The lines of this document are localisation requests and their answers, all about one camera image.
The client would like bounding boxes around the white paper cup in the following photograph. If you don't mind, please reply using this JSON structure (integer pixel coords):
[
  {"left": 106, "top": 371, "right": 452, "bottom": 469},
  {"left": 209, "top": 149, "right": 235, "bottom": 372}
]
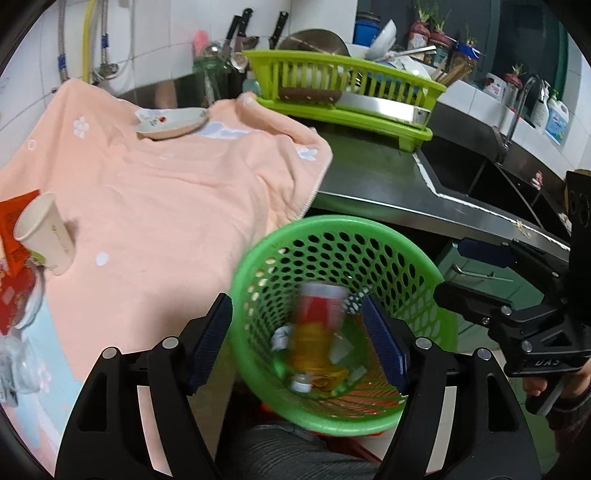
[{"left": 13, "top": 193, "right": 76, "bottom": 276}]

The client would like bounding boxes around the peach floral towel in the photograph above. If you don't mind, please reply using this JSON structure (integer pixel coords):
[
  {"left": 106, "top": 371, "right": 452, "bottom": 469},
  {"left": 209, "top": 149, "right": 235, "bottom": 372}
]
[{"left": 0, "top": 78, "right": 335, "bottom": 471}]

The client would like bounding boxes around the white ceramic plate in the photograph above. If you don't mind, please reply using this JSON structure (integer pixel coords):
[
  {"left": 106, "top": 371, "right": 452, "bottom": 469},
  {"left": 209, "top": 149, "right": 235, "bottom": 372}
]
[{"left": 135, "top": 107, "right": 211, "bottom": 140}]

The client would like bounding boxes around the yellow energy drink bottle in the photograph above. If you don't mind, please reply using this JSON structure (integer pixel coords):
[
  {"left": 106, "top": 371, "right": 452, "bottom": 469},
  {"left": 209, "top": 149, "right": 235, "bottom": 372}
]
[{"left": 290, "top": 282, "right": 349, "bottom": 394}]

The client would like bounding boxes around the yellow hose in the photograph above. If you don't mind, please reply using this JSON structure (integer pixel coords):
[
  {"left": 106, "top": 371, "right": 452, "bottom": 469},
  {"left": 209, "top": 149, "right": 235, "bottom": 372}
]
[{"left": 81, "top": 0, "right": 98, "bottom": 84}]

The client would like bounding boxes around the green dish rack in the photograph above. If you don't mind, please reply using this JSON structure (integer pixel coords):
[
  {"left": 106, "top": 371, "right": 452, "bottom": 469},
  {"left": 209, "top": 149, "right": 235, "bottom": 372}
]
[{"left": 245, "top": 50, "right": 447, "bottom": 152}]

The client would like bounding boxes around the steel sink faucet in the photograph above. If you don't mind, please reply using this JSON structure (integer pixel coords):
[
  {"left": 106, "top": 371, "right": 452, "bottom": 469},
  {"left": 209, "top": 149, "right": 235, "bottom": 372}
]
[{"left": 501, "top": 74, "right": 542, "bottom": 162}]

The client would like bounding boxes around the right hand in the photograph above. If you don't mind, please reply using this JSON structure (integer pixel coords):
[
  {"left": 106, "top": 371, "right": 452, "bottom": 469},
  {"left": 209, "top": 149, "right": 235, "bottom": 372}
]
[{"left": 521, "top": 357, "right": 591, "bottom": 400}]

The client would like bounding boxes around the clear plastic dome lid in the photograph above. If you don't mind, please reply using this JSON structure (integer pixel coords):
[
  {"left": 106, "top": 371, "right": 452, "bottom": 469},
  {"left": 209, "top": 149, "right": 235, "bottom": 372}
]
[{"left": 1, "top": 335, "right": 45, "bottom": 407}]

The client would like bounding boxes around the kitchen cleaver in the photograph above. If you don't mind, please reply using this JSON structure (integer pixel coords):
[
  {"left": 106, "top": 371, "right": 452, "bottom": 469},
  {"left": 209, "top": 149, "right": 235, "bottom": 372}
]
[{"left": 279, "top": 88, "right": 431, "bottom": 128}]

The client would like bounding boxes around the orange snack packet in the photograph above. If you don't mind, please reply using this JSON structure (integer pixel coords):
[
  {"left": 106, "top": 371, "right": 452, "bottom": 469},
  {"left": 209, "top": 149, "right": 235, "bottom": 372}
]
[{"left": 0, "top": 190, "right": 40, "bottom": 277}]

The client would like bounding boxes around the green mesh trash basket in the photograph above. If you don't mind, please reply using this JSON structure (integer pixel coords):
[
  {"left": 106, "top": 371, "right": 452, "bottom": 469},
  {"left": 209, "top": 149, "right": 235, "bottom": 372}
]
[{"left": 227, "top": 214, "right": 459, "bottom": 437}]

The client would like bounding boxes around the white detergent bottle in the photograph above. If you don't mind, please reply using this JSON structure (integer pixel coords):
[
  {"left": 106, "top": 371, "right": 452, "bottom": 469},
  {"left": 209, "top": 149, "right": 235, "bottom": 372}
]
[{"left": 545, "top": 90, "right": 569, "bottom": 145}]

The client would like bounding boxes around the steel wok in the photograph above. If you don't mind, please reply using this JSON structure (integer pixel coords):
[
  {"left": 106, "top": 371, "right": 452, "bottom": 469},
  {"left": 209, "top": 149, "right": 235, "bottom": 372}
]
[{"left": 277, "top": 29, "right": 349, "bottom": 56}]

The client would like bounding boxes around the red plastic cup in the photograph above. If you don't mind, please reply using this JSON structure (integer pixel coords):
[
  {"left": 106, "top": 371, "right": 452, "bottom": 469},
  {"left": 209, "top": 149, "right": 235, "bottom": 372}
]
[{"left": 0, "top": 259, "right": 44, "bottom": 335}]

